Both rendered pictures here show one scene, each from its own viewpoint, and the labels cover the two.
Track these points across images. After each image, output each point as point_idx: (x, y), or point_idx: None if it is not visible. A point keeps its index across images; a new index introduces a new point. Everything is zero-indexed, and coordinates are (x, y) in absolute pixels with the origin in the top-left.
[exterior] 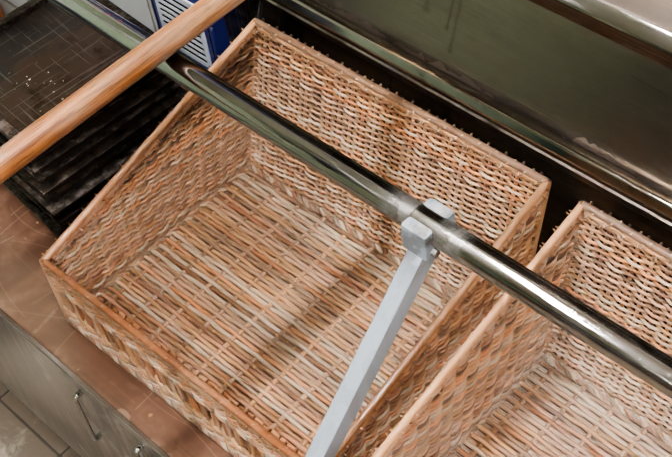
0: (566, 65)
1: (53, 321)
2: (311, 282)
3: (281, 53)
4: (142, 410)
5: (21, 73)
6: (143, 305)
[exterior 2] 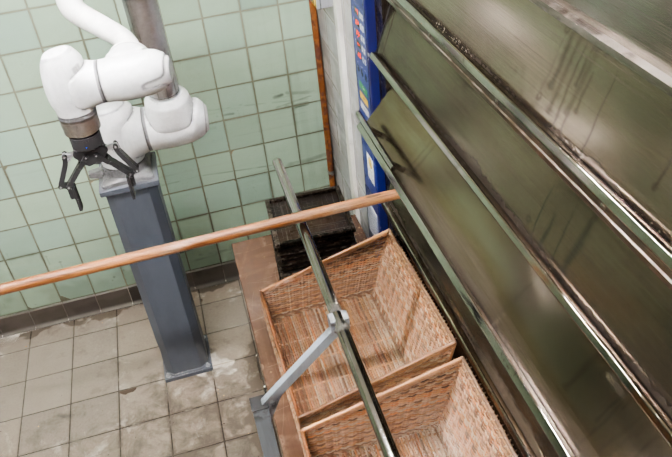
0: None
1: (261, 319)
2: (364, 350)
3: (392, 247)
4: (269, 368)
5: None
6: (295, 328)
